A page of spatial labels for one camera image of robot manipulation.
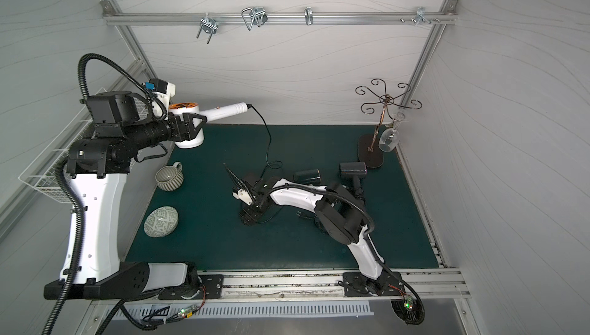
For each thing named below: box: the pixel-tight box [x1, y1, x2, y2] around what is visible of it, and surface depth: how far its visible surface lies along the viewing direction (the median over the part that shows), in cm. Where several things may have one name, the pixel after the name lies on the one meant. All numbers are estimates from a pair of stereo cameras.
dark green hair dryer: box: [291, 168, 322, 186], surface depth 97 cm
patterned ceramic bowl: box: [143, 205, 179, 239], surface depth 88 cm
